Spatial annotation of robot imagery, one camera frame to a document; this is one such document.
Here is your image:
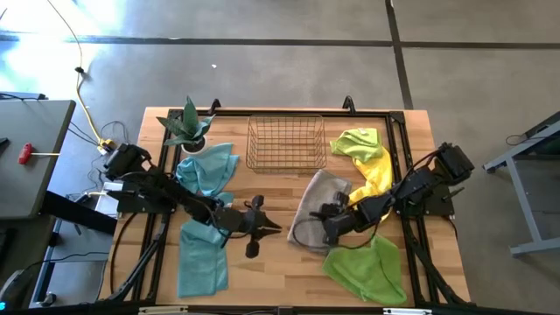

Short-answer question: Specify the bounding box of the white power box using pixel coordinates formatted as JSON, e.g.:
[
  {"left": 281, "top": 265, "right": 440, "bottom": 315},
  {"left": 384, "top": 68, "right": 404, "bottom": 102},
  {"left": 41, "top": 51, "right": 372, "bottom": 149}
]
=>
[{"left": 89, "top": 181, "right": 122, "bottom": 219}]

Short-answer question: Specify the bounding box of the silver metal bracket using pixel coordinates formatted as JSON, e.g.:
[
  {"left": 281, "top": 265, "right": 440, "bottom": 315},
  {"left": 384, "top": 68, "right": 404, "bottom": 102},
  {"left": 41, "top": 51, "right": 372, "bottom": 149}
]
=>
[
  {"left": 138, "top": 305, "right": 189, "bottom": 315},
  {"left": 383, "top": 307, "right": 433, "bottom": 315}
]

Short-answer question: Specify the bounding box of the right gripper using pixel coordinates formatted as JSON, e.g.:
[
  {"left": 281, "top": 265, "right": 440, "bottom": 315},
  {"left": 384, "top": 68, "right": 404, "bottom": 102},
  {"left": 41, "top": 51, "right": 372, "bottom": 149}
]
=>
[{"left": 309, "top": 191, "right": 364, "bottom": 246}]

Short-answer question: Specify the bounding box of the black crossbar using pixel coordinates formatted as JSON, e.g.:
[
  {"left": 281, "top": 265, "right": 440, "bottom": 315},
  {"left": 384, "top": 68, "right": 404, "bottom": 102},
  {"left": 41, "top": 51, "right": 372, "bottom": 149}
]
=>
[{"left": 39, "top": 190, "right": 119, "bottom": 236}]

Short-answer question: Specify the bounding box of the teal microfiber towel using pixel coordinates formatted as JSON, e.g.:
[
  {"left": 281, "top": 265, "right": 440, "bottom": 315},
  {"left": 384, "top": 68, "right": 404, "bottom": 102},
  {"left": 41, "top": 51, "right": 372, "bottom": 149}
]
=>
[
  {"left": 177, "top": 217, "right": 230, "bottom": 299},
  {"left": 174, "top": 143, "right": 241, "bottom": 207}
]

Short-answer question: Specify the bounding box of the light green towel white label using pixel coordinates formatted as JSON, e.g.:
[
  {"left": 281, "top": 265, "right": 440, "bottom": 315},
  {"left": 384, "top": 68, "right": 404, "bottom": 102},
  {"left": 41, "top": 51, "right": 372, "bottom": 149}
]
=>
[{"left": 329, "top": 127, "right": 385, "bottom": 165}]

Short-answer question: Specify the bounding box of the green microfiber towel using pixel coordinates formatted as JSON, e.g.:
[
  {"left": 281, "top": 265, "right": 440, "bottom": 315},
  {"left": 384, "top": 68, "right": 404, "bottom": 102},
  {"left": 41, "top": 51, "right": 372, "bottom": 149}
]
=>
[{"left": 322, "top": 234, "right": 408, "bottom": 306}]

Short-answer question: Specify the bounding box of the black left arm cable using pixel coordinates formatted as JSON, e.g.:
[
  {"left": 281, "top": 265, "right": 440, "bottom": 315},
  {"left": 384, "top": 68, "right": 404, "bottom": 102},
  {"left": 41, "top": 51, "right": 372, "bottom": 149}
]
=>
[{"left": 192, "top": 196, "right": 257, "bottom": 249}]

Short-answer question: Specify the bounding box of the black aluminium table frame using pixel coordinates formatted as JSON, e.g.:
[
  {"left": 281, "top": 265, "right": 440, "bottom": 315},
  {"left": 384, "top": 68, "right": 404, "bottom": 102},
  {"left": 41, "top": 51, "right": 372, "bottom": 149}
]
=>
[{"left": 99, "top": 95, "right": 473, "bottom": 315}]

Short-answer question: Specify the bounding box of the grey metal-leg table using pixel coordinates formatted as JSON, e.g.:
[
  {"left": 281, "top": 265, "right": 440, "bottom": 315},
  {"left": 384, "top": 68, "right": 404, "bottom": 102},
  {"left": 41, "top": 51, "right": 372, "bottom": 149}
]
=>
[{"left": 483, "top": 111, "right": 560, "bottom": 258}]

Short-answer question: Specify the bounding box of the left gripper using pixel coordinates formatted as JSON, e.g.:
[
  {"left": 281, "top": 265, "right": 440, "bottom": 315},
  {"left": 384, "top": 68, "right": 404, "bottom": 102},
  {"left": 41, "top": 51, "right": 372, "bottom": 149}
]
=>
[{"left": 226, "top": 195, "right": 283, "bottom": 259}]

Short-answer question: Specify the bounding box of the grey microfiber towel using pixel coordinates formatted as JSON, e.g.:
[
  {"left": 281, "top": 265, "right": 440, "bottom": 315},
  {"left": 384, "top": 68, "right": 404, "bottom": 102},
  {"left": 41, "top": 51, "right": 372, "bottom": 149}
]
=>
[{"left": 287, "top": 169, "right": 354, "bottom": 255}]

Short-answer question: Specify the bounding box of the copper wire basket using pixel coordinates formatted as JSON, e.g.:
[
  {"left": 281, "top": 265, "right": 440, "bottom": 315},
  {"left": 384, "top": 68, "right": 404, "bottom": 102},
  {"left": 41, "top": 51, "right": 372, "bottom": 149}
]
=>
[{"left": 245, "top": 114, "right": 327, "bottom": 175}]

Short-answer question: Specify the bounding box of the yellow microfiber towel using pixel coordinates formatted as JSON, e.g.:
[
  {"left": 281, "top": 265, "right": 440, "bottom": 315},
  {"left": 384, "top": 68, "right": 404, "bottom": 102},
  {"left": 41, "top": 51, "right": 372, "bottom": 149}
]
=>
[{"left": 347, "top": 146, "right": 395, "bottom": 222}]

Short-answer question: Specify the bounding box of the red-handled screwdriver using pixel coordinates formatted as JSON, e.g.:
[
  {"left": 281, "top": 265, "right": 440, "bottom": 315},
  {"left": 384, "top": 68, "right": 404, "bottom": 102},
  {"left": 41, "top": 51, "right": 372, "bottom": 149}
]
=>
[{"left": 17, "top": 142, "right": 60, "bottom": 166}]

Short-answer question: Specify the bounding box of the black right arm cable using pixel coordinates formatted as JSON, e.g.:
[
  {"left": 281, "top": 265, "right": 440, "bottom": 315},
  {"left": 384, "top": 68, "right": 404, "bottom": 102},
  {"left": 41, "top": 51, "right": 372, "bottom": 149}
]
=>
[{"left": 291, "top": 216, "right": 382, "bottom": 253}]

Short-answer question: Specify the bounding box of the yellow floor cable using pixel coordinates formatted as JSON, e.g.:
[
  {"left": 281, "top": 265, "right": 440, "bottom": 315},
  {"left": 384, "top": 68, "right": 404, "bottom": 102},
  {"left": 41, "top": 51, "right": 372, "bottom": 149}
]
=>
[{"left": 45, "top": 0, "right": 117, "bottom": 154}]

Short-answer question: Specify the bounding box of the potted snake plant white pot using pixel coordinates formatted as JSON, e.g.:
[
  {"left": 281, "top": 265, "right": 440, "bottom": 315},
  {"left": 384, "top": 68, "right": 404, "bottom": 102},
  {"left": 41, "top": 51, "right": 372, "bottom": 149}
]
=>
[{"left": 156, "top": 95, "right": 216, "bottom": 158}]

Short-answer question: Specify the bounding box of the grey side table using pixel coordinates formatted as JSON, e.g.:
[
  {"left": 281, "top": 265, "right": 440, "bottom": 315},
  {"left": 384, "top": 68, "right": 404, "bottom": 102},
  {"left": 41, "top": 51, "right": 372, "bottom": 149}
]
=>
[{"left": 0, "top": 99, "right": 77, "bottom": 220}]

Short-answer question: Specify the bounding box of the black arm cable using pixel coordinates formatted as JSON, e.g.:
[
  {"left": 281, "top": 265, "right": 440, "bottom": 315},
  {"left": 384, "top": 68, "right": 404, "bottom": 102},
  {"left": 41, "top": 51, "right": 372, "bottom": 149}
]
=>
[
  {"left": 291, "top": 216, "right": 382, "bottom": 253},
  {"left": 192, "top": 196, "right": 257, "bottom": 249}
]

